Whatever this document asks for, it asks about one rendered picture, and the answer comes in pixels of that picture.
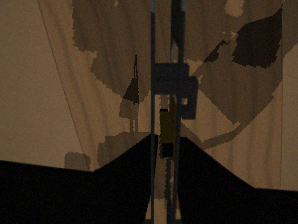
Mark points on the brown wooden board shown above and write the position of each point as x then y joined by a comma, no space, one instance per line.
102,50

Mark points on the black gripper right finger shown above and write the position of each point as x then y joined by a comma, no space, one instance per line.
210,194

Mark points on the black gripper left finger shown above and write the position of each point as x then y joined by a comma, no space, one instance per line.
117,193

